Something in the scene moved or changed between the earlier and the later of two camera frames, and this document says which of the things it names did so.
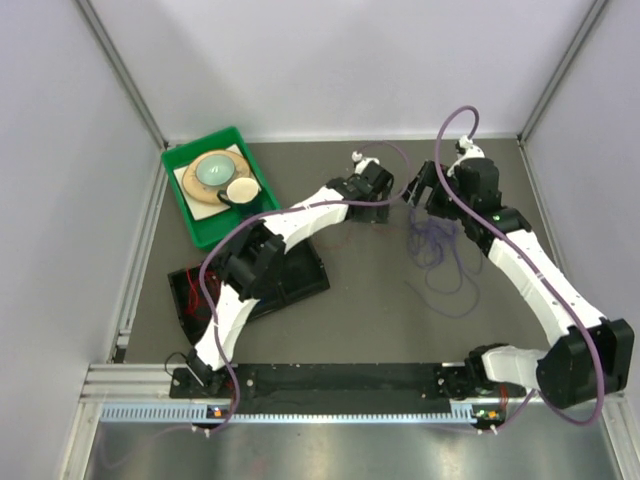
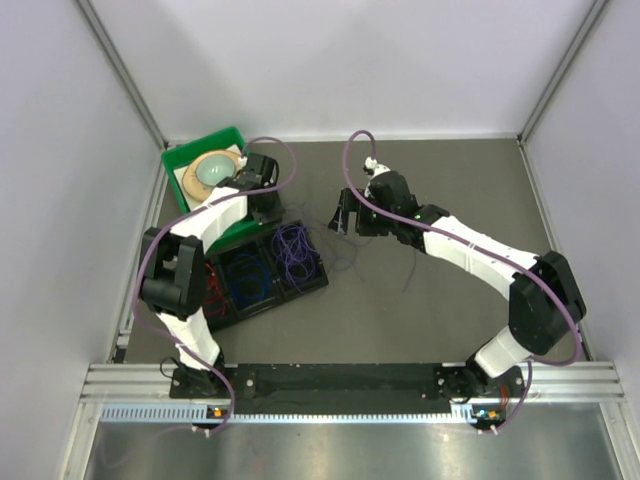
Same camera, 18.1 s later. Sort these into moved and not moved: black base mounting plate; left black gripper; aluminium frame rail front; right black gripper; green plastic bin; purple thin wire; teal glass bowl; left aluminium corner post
Moved: right black gripper; left black gripper; purple thin wire
Not moved: aluminium frame rail front; black base mounting plate; green plastic bin; left aluminium corner post; teal glass bowl
